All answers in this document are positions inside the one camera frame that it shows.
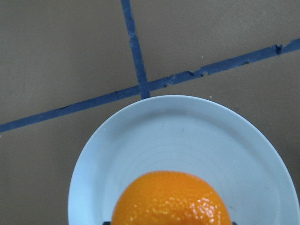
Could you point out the orange mandarin fruit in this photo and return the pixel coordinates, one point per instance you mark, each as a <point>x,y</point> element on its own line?
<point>170,198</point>

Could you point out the light blue plate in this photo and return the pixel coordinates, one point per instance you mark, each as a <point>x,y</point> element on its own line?
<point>189,134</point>

